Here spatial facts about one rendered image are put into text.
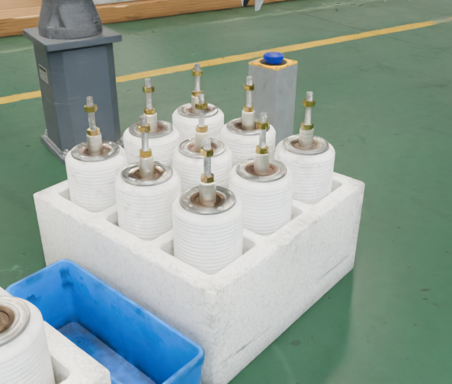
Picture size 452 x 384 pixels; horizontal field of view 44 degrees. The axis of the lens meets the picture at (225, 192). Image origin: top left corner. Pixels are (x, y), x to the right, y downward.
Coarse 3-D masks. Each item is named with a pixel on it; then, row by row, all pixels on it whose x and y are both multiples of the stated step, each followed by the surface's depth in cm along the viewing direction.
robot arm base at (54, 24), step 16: (48, 0) 129; (64, 0) 128; (80, 0) 130; (48, 16) 130; (64, 16) 129; (80, 16) 130; (96, 16) 135; (48, 32) 131; (64, 32) 130; (80, 32) 131; (96, 32) 134
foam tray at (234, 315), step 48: (48, 192) 92; (336, 192) 92; (48, 240) 94; (96, 240) 83; (288, 240) 81; (336, 240) 94; (144, 288) 79; (192, 288) 72; (240, 288) 74; (288, 288) 85; (192, 336) 76; (240, 336) 78
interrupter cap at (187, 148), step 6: (192, 138) 92; (210, 138) 92; (180, 144) 90; (186, 144) 90; (192, 144) 91; (216, 144) 91; (222, 144) 91; (180, 150) 88; (186, 150) 88; (192, 150) 89; (216, 150) 88; (222, 150) 88; (192, 156) 87; (198, 156) 86
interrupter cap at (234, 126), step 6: (234, 120) 100; (240, 120) 99; (228, 126) 97; (234, 126) 97; (240, 126) 98; (234, 132) 95; (240, 132) 95; (246, 132) 95; (252, 132) 95; (258, 132) 95
